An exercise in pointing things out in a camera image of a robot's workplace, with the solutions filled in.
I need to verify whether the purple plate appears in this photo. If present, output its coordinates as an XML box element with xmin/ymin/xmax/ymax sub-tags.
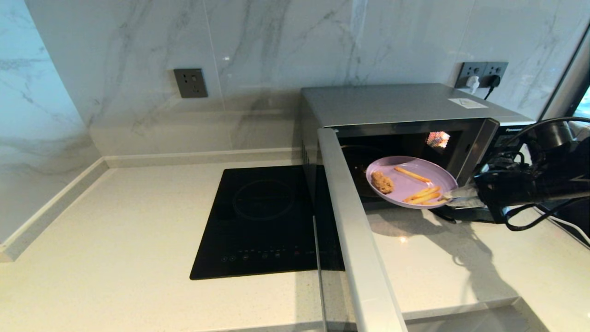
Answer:
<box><xmin>365</xmin><ymin>155</ymin><xmax>459</xmax><ymax>210</ymax></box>

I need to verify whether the fried chicken piece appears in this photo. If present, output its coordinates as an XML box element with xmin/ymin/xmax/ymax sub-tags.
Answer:
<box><xmin>371</xmin><ymin>170</ymin><xmax>395</xmax><ymax>195</ymax></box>

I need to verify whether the black glass microwave door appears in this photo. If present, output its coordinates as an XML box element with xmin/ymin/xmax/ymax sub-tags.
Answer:
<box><xmin>312</xmin><ymin>128</ymin><xmax>409</xmax><ymax>332</ymax></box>

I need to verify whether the silver microwave oven body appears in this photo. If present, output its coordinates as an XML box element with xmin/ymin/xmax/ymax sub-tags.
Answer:
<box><xmin>299</xmin><ymin>83</ymin><xmax>538</xmax><ymax>217</ymax></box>

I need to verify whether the black cloth pad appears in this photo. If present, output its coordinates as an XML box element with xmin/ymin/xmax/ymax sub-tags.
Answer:
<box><xmin>432</xmin><ymin>207</ymin><xmax>499</xmax><ymax>225</ymax></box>

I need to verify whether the black rounded appliance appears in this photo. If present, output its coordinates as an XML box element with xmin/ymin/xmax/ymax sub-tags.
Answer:
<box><xmin>549</xmin><ymin>201</ymin><xmax>590</xmax><ymax>243</ymax></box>

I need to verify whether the white paper label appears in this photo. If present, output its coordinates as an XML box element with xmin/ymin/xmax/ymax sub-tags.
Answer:
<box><xmin>447</xmin><ymin>97</ymin><xmax>489</xmax><ymax>109</ymax></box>

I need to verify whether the black plug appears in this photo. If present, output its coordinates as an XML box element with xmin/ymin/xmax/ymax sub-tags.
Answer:
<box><xmin>484</xmin><ymin>75</ymin><xmax>503</xmax><ymax>101</ymax></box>

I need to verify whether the black induction cooktop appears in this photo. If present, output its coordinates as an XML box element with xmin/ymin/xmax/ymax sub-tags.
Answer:
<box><xmin>189</xmin><ymin>165</ymin><xmax>323</xmax><ymax>281</ymax></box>

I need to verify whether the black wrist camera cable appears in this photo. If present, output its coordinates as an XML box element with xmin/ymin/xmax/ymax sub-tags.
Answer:
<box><xmin>504</xmin><ymin>116</ymin><xmax>590</xmax><ymax>232</ymax></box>

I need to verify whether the grey double wall socket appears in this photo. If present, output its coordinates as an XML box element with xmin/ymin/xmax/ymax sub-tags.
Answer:
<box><xmin>455</xmin><ymin>62</ymin><xmax>509</xmax><ymax>89</ymax></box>

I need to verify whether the dark window frame post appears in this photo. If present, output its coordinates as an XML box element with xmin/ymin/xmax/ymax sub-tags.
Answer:
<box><xmin>539</xmin><ymin>41</ymin><xmax>590</xmax><ymax>123</ymax></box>

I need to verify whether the grey single wall socket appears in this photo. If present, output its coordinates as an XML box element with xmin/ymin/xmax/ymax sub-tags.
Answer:
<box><xmin>173</xmin><ymin>68</ymin><xmax>209</xmax><ymax>99</ymax></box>

